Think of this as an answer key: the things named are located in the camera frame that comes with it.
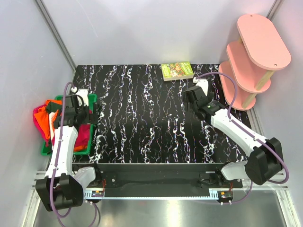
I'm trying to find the crimson red t shirt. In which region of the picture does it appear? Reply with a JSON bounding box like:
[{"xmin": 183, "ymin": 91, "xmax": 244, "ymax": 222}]
[{"xmin": 74, "ymin": 124, "xmax": 90, "ymax": 152}]

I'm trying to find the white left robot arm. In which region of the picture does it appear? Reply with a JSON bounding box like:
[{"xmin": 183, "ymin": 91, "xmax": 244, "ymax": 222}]
[{"xmin": 35, "ymin": 89, "xmax": 102, "ymax": 212}]

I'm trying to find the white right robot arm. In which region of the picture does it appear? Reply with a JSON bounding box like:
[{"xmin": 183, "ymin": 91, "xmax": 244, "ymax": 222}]
[{"xmin": 184, "ymin": 86, "xmax": 283, "ymax": 188}]

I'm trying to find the green plastic bin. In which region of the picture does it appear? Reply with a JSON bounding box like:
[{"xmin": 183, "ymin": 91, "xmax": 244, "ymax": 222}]
[{"xmin": 41, "ymin": 94, "xmax": 98, "ymax": 157}]

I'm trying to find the dark green t shirt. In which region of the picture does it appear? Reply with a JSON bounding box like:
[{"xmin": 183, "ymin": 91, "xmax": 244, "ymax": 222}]
[{"xmin": 45, "ymin": 102, "xmax": 62, "ymax": 114}]

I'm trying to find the green paperback book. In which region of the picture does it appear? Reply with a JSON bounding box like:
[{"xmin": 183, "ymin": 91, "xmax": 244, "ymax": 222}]
[{"xmin": 161, "ymin": 62, "xmax": 194, "ymax": 81}]

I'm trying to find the orange t shirt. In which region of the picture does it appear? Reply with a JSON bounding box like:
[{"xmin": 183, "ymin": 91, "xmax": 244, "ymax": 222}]
[{"xmin": 33, "ymin": 100, "xmax": 90, "ymax": 152}]

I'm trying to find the pink t shirt in bin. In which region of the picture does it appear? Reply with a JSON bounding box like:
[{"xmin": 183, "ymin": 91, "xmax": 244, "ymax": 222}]
[{"xmin": 33, "ymin": 104, "xmax": 50, "ymax": 147}]

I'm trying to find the pink three tier shelf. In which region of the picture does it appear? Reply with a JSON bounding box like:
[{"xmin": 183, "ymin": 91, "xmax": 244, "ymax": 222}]
[{"xmin": 218, "ymin": 14, "xmax": 291, "ymax": 111}]

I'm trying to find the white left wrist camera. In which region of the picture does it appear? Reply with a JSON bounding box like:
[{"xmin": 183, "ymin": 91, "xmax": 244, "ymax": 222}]
[{"xmin": 71, "ymin": 87, "xmax": 89, "ymax": 106}]

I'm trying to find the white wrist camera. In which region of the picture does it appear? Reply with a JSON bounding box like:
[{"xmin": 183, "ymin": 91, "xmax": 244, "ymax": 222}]
[
  {"xmin": 193, "ymin": 78, "xmax": 209, "ymax": 96},
  {"xmin": 71, "ymin": 87, "xmax": 89, "ymax": 106}
]

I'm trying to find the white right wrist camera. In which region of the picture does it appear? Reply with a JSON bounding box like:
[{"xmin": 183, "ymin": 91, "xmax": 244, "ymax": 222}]
[{"xmin": 193, "ymin": 78, "xmax": 209, "ymax": 96}]

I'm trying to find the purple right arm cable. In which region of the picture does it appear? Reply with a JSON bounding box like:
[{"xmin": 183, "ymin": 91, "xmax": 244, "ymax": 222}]
[{"xmin": 195, "ymin": 72, "xmax": 290, "ymax": 204}]

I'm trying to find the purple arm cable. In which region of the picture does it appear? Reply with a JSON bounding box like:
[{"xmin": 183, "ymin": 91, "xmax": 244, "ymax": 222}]
[
  {"xmin": 195, "ymin": 72, "xmax": 290, "ymax": 204},
  {"xmin": 48, "ymin": 81, "xmax": 101, "ymax": 227}
]

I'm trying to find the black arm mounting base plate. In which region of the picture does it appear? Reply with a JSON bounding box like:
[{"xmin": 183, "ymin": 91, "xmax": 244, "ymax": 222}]
[{"xmin": 75, "ymin": 163, "xmax": 243, "ymax": 189}]

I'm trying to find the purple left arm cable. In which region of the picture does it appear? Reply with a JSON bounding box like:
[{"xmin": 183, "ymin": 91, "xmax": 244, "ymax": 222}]
[{"xmin": 48, "ymin": 81, "xmax": 101, "ymax": 227}]

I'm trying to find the aluminium frame rail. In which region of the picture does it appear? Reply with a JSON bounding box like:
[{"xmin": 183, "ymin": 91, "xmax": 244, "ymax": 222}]
[{"xmin": 34, "ymin": 0, "xmax": 77, "ymax": 72}]

